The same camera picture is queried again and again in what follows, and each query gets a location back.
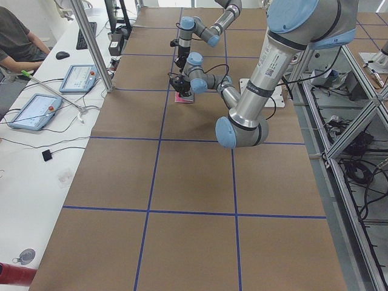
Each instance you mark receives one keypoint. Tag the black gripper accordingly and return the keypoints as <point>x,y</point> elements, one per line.
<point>184,86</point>
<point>181,58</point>

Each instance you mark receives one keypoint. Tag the pink towel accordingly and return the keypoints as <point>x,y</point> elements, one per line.
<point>184,99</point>

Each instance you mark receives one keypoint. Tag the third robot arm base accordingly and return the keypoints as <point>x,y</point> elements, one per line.
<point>376,62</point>

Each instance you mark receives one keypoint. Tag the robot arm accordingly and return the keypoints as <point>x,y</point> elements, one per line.
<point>189,26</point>
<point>292,26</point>

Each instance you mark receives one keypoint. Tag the black box with label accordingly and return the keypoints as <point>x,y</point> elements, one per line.
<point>116,44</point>

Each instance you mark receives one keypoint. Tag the far teach pendant tablet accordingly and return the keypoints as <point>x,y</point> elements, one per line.
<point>79,79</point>

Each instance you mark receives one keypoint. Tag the teach pendant tablet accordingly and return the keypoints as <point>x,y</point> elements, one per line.
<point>79,79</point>
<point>37,112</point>

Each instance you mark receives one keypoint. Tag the black computer mouse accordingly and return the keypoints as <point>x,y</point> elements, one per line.
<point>62,55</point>

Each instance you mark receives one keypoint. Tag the near teach pendant tablet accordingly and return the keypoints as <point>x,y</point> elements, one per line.
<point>37,112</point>

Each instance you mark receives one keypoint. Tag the small black square pad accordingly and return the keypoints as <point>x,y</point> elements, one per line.
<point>47,155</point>

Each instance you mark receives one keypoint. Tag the seated person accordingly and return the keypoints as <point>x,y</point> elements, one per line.
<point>21,49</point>

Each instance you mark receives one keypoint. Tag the round metal disc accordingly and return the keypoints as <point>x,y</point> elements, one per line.
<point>25,257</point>

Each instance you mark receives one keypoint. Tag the red cylinder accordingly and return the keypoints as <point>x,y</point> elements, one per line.
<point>16,275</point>

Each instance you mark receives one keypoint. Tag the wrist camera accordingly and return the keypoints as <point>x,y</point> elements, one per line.
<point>174,43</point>

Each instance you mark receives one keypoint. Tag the aluminium frame post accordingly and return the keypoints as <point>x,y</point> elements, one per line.
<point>83,22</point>

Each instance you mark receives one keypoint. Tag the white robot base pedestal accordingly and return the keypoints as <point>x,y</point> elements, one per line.
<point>274,98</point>

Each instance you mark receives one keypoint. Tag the metal rod green handle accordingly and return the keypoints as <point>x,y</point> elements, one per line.
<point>51,90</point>

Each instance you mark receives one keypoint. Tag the aluminium frame rail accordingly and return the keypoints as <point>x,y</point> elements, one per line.
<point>341,101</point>

